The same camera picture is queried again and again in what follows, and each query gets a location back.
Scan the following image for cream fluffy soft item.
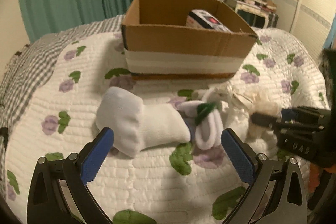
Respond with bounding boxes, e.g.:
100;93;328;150
244;88;281;139

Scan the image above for white sock bundle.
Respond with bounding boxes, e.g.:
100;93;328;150
96;87;191;158

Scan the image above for patterned tissue pack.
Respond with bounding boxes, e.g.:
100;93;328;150
186;10;231;32

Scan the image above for hanging clothes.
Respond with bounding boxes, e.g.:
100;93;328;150
323;17;336;49

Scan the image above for white floral quilt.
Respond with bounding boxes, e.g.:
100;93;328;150
4;27;332;224

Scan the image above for white louvred wardrobe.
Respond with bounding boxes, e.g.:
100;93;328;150
273;0;335;45

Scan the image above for white dressing table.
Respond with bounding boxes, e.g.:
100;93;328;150
226;0;278;28

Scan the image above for grey checked bedsheet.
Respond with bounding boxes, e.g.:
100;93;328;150
1;15;124;165

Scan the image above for brown cardboard box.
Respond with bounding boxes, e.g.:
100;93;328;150
121;0;258;80

